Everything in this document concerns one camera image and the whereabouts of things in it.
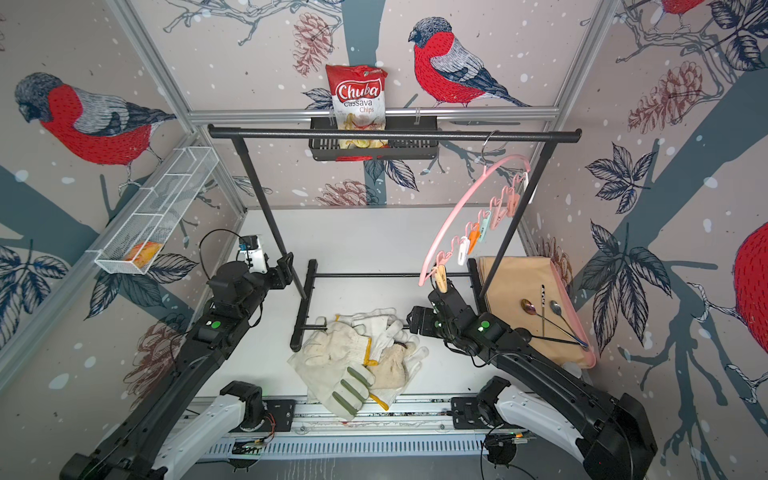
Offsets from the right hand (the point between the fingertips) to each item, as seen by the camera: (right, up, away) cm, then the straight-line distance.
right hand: (418, 318), depth 79 cm
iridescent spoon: (+36, 0, +11) cm, 37 cm away
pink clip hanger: (+37, +40, +43) cm, 69 cm away
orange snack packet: (-63, +19, -14) cm, 67 cm away
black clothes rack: (-37, +10, +18) cm, 42 cm away
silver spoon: (+44, -1, +11) cm, 46 cm away
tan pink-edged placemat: (+39, +3, +16) cm, 42 cm away
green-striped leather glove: (-24, -13, +1) cm, 27 cm away
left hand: (-35, +19, -3) cm, 40 cm away
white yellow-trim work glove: (-11, -4, +6) cm, 13 cm away
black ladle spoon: (+41, -8, +6) cm, 42 cm away
